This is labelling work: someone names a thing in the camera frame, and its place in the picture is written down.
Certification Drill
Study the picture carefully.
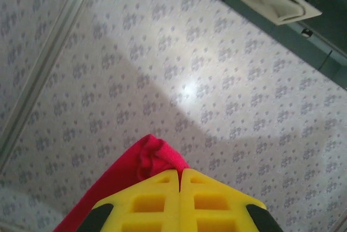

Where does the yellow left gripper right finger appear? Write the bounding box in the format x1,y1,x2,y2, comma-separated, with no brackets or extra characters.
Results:
181,169,282,232

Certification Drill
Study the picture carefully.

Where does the red t-shirt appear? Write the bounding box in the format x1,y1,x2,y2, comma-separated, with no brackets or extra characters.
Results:
53,133,192,232

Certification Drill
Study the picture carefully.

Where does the aluminium frame post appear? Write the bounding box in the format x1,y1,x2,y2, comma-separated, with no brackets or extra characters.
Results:
0,0,102,159

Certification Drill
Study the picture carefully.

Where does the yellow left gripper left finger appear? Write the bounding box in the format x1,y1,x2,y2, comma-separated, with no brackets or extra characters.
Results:
81,169,181,232

